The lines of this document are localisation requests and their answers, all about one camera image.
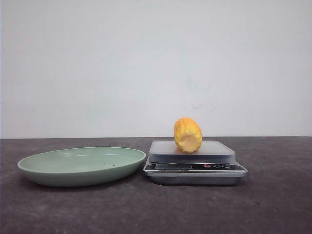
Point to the yellow corn cob piece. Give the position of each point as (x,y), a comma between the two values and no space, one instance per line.
(187,135)

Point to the silver digital kitchen scale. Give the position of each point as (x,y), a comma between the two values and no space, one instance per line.
(213,164)

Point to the green shallow plate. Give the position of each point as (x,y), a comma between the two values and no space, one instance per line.
(84,166)

